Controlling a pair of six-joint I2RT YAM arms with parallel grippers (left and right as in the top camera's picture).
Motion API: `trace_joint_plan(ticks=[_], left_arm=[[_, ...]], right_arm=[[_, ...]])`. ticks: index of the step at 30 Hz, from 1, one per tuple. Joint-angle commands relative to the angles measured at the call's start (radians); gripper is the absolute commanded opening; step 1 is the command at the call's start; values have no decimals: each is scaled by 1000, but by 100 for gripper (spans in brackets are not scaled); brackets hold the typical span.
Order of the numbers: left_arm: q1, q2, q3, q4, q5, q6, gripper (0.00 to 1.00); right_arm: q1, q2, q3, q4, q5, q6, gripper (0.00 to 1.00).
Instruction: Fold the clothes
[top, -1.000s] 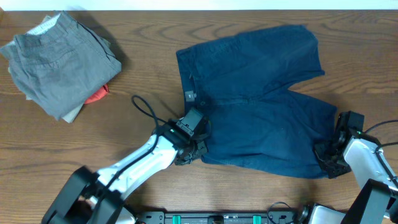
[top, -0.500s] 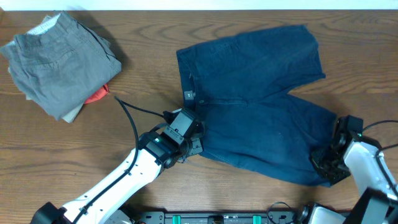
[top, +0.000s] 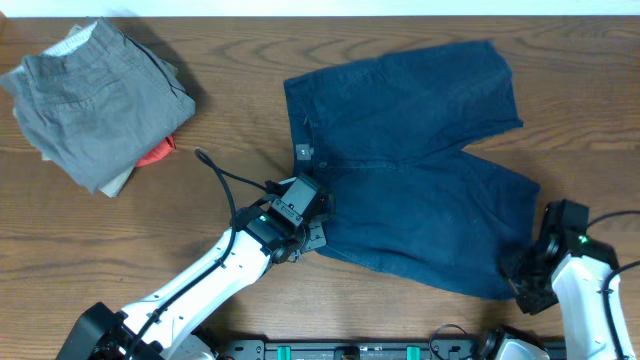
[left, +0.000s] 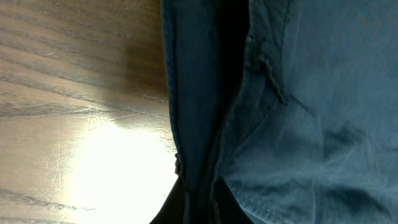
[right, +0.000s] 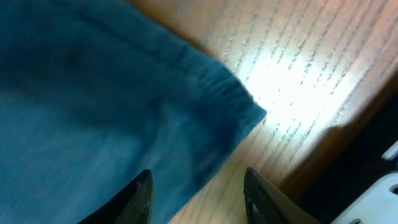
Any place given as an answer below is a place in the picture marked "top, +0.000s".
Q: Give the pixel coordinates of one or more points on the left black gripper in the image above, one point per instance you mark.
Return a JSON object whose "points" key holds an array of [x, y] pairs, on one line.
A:
{"points": [[315, 236]]}

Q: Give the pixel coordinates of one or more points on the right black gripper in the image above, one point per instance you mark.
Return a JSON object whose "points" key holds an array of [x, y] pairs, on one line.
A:
{"points": [[523, 282]]}

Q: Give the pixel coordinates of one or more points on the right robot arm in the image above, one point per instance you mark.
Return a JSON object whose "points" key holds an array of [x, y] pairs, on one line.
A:
{"points": [[569, 268]]}

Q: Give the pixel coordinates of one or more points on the navy blue shorts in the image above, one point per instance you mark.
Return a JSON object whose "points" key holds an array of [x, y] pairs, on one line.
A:
{"points": [[388, 137]]}

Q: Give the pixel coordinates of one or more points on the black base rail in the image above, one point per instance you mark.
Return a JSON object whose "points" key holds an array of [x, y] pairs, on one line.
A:
{"points": [[265, 350]]}

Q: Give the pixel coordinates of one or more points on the grey folded trousers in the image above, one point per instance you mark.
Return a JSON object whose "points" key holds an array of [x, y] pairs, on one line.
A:
{"points": [[96, 103]]}

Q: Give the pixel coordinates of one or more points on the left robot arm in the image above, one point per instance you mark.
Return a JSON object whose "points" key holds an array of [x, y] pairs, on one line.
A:
{"points": [[286, 221]]}

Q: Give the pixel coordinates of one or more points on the red folded garment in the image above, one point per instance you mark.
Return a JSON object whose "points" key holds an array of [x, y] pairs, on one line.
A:
{"points": [[159, 152]]}

